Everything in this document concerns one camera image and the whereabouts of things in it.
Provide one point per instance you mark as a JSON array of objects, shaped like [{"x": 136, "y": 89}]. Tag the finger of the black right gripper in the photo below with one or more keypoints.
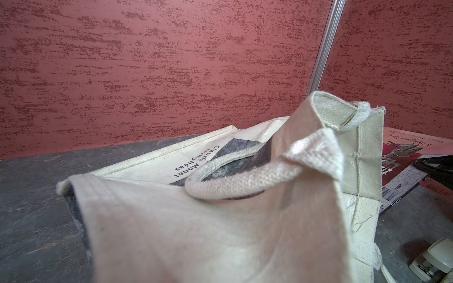
[{"x": 438, "y": 168}]

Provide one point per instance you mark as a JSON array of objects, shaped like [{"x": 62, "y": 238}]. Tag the Orchard black red book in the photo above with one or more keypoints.
[{"x": 400, "y": 150}]

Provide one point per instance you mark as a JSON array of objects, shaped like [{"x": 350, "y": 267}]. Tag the beige canvas tote bag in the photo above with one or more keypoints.
[{"x": 292, "y": 200}]

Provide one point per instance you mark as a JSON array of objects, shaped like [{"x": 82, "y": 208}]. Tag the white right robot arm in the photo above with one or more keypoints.
[{"x": 438, "y": 258}]

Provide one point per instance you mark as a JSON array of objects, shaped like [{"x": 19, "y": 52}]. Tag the right aluminium corner post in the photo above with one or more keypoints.
[{"x": 330, "y": 30}]

